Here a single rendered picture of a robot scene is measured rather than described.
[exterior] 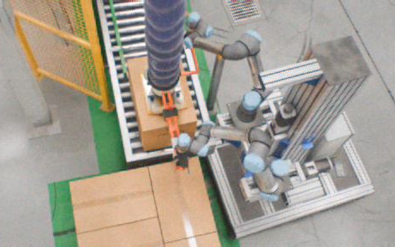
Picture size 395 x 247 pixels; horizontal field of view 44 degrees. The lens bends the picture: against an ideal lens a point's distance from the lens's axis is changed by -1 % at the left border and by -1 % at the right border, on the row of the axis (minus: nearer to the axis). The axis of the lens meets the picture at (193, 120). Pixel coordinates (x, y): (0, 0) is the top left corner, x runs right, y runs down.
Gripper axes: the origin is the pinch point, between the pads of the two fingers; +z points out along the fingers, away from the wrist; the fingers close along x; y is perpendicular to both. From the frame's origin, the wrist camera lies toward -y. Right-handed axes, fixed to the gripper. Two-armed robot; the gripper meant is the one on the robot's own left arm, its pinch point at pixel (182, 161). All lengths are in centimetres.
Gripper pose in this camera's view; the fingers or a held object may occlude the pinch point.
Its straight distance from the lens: 323.9
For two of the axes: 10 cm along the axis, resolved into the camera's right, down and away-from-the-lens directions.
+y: -2.2, -9.0, 3.9
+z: -0.7, 4.1, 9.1
